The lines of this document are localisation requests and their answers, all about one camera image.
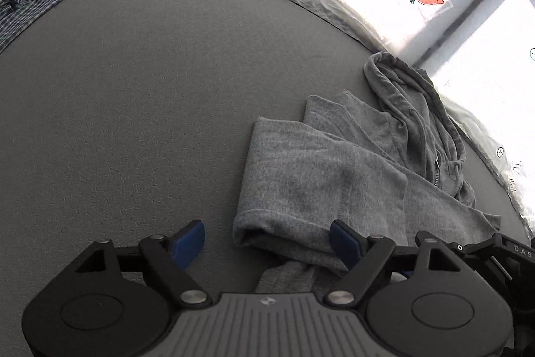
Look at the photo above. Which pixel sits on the grey window frame bar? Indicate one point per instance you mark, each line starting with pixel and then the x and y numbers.
pixel 472 5

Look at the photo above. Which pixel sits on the grey zip hoodie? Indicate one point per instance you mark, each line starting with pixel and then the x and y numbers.
pixel 313 181

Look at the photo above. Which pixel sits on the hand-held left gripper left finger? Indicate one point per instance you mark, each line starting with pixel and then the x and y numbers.
pixel 189 245

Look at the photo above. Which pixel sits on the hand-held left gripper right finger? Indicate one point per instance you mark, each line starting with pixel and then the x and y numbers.
pixel 342 245

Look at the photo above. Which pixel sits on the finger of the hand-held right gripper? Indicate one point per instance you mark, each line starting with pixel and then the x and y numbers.
pixel 474 249

